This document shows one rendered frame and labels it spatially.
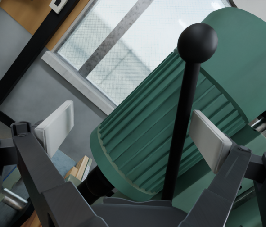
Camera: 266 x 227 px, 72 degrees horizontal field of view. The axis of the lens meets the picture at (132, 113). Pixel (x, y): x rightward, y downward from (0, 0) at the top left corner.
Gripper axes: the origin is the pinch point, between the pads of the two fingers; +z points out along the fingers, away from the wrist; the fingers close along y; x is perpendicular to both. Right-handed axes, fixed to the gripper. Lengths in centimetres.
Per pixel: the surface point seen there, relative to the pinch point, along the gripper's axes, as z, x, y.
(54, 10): 134, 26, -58
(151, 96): 9.7, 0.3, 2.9
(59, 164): 38, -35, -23
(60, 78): 145, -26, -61
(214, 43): -1.3, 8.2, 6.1
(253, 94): 5.3, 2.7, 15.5
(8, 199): 13.1, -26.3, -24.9
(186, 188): 7.2, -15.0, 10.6
